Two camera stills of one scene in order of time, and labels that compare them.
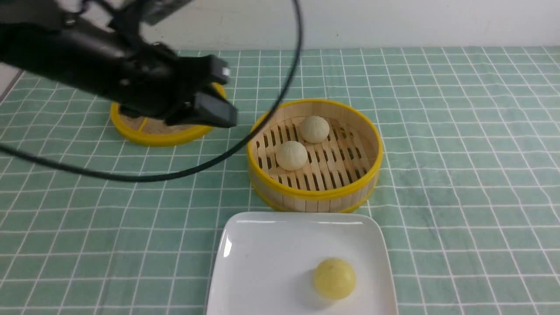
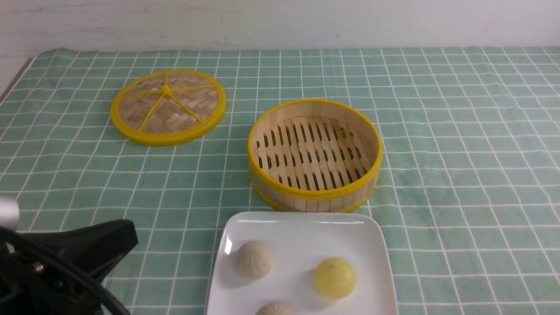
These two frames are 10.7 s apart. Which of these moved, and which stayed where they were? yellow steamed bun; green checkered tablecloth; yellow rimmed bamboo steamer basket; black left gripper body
Moved: black left gripper body
Stayed: yellow steamed bun; green checkered tablecloth; yellow rimmed bamboo steamer basket
